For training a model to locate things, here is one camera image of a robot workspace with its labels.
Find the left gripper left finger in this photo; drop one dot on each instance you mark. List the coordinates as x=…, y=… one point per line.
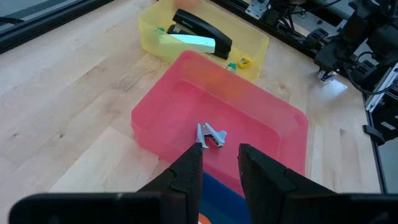
x=124, y=208

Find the grey staple remover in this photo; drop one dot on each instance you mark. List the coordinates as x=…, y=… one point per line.
x=217, y=137

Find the yellow translucent plastic bin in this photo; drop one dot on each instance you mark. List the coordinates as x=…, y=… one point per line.
x=248, y=40

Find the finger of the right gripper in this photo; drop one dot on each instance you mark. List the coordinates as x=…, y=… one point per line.
x=331, y=75
x=322, y=75

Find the yellow staple remover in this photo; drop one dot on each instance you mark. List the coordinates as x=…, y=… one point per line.
x=244, y=61

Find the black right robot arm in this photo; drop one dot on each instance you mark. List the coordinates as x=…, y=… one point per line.
x=373, y=28

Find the pink translucent plastic bin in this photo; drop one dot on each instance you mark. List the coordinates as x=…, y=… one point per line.
x=248, y=130

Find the black stapler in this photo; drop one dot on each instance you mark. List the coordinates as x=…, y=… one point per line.
x=205, y=31

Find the blue plastic bin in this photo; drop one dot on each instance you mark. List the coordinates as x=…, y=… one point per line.
x=224, y=202

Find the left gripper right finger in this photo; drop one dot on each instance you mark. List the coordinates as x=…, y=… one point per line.
x=295, y=205

